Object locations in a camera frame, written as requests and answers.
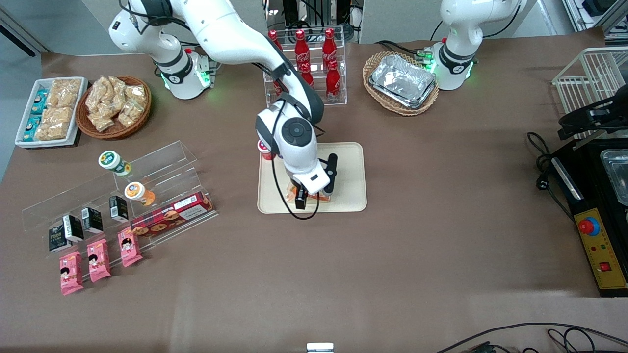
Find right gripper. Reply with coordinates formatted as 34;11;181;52
287;159;331;209

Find triangle sandwich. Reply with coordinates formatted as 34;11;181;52
287;184;333;203

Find cream plastic tray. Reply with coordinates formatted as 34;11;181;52
257;142;367;214

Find silver foil tray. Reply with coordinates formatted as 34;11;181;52
368;74;438;109
370;54;436;102

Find white rectangular snack tray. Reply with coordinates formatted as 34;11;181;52
15;77;89;149

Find clear acrylic bottle rack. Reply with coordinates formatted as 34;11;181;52
260;30;347;110

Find light woven wicker basket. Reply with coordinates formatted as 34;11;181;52
363;51;440;116

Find red cookie box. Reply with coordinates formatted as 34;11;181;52
130;192;215;237

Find clear acrylic tiered shelf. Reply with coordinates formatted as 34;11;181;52
21;140;219;269

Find orange-lid small cup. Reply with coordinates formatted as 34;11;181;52
124;181;156;206

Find pink snack packet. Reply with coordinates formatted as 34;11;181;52
59;251;84;296
86;239;111;283
118;228;143;268

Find brown wicker basket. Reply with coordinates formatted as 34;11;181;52
75;75;152;140

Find small black carton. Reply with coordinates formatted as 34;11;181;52
48;223;68;253
108;195;130;223
81;207;104;234
62;214;84;243

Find black equipment rack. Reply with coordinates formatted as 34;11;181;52
265;0;365;43

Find clear bag of beige snacks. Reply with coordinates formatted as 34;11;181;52
86;76;111;114
126;84;148;106
106;76;131;106
117;101;143;128
88;110;116;132

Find green-lid small cup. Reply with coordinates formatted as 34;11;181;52
98;150;132;177

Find blue snack pack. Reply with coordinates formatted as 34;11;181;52
30;88;49;115
22;115;43;143

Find black sealing machine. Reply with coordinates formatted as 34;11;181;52
549;137;628;298

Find yellow control panel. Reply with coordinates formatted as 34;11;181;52
573;208;628;290

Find clear plastic container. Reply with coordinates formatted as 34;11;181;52
601;149;628;206

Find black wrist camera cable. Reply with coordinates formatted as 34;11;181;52
270;98;322;221

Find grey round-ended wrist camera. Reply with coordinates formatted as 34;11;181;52
321;153;339;195

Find black left arm base cables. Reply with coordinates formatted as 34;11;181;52
375;39;433;62

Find black power cable with plug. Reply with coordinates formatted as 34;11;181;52
526;131;576;222

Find long black cable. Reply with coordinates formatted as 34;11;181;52
434;322;628;353

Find looped black cable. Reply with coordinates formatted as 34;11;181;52
547;328;628;353

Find white wire basket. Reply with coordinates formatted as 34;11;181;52
552;47;628;140

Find aluminium frame with equipment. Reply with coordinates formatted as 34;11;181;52
562;0;628;41

